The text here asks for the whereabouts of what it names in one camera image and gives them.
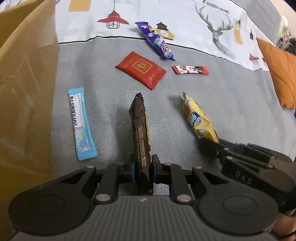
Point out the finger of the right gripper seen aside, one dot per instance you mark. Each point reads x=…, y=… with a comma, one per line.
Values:
x=210, y=148

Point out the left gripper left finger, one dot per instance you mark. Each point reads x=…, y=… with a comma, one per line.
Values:
x=102, y=185

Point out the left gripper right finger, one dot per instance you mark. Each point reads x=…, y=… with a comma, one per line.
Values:
x=185, y=185

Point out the yellow snack packet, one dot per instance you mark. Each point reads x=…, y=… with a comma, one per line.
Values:
x=198, y=120

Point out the dark brown chocolate bar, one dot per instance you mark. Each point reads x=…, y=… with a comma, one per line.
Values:
x=142, y=148

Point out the red square pouch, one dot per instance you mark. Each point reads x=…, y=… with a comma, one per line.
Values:
x=142, y=69

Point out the purple snack packet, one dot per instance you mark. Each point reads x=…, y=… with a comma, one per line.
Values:
x=155, y=40

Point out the person's right hand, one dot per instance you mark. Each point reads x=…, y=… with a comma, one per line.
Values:
x=284, y=227

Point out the light blue stick packet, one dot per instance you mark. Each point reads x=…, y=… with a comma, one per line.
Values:
x=85, y=147

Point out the red white black bar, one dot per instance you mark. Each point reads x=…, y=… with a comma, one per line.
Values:
x=186, y=69

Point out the orange cushion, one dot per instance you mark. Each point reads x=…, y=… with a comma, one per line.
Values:
x=282, y=66

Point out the printed sofa cover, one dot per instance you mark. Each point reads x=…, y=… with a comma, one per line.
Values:
x=224, y=29

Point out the brown cardboard box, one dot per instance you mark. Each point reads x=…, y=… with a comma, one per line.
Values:
x=29, y=56

